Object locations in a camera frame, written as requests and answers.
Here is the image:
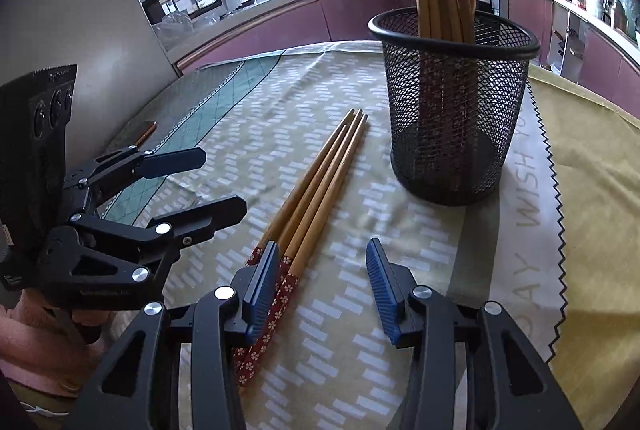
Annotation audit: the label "red-tipped wooden chopstick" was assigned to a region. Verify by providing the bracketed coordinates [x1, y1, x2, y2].
[237, 112, 369, 387]
[245, 109, 357, 267]
[231, 110, 363, 366]

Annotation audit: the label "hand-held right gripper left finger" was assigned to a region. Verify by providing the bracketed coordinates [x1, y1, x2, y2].
[62, 241, 281, 430]

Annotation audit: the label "patchwork patterned tablecloth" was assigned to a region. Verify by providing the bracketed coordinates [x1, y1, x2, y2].
[97, 38, 640, 430]

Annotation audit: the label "clear plastic bag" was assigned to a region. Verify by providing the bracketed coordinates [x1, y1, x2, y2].
[150, 10, 194, 46]

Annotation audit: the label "pink lower kitchen cabinets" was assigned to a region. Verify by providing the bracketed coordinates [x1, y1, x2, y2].
[507, 0, 640, 119]
[175, 0, 417, 71]

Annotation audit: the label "green wrapped bundle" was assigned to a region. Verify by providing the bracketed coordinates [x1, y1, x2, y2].
[614, 0, 640, 36]

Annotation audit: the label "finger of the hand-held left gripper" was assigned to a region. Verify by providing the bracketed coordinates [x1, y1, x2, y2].
[37, 195, 248, 311]
[65, 147, 207, 207]

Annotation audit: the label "short brown stick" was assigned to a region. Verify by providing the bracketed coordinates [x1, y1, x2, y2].
[134, 121, 158, 145]

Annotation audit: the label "black mesh utensil holder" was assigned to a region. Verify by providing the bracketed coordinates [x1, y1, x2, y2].
[368, 7, 542, 207]

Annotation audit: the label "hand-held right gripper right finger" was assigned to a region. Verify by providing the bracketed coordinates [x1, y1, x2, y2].
[366, 238, 583, 430]

